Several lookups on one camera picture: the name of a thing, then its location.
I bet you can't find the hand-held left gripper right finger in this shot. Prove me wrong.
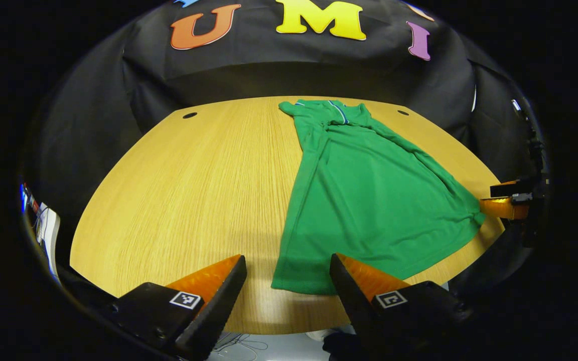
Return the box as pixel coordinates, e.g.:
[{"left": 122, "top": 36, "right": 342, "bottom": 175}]
[{"left": 329, "top": 253, "right": 474, "bottom": 361}]

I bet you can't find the bright monitor screen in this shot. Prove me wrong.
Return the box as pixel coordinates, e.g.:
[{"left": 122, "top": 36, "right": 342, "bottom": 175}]
[{"left": 20, "top": 183, "right": 41, "bottom": 221}]

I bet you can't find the green T-shirt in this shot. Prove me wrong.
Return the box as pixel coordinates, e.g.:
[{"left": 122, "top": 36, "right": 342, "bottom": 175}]
[{"left": 271, "top": 99, "right": 487, "bottom": 295}]

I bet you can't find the white side table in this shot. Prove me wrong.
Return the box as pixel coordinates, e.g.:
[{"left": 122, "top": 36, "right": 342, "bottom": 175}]
[{"left": 36, "top": 202, "right": 62, "bottom": 281}]

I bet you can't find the person's dark clothing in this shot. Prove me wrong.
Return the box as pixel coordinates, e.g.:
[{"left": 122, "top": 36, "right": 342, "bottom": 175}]
[{"left": 322, "top": 331, "right": 370, "bottom": 361}]

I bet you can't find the thin grey cable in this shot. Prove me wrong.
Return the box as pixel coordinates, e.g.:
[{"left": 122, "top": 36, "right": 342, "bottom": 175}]
[{"left": 211, "top": 332, "right": 269, "bottom": 361}]

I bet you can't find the black backdrop cloth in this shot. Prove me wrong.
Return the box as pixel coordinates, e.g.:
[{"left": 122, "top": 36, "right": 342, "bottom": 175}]
[{"left": 23, "top": 0, "right": 540, "bottom": 226}]

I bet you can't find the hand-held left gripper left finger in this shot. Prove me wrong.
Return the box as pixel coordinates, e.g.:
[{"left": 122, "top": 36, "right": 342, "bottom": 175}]
[{"left": 108, "top": 254, "right": 248, "bottom": 361}]

